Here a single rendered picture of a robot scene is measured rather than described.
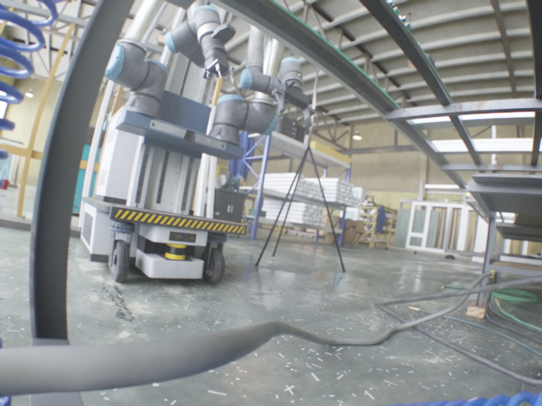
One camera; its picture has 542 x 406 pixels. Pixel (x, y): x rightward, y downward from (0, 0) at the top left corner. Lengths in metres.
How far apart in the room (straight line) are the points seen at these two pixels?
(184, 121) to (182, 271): 0.76
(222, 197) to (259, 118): 3.03
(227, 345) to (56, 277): 0.16
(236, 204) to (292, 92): 3.62
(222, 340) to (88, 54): 0.25
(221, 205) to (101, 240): 3.29
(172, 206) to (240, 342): 1.42
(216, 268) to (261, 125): 0.78
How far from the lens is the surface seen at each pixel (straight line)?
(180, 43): 1.11
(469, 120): 1.28
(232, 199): 4.58
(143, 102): 1.31
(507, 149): 1.65
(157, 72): 1.37
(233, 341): 0.18
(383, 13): 0.68
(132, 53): 1.28
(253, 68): 1.36
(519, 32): 12.70
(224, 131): 1.48
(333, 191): 5.72
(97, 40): 0.28
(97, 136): 2.59
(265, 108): 1.58
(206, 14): 1.08
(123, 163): 1.61
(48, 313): 0.27
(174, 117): 1.53
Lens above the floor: 0.36
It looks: 4 degrees up
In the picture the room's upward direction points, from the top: 8 degrees clockwise
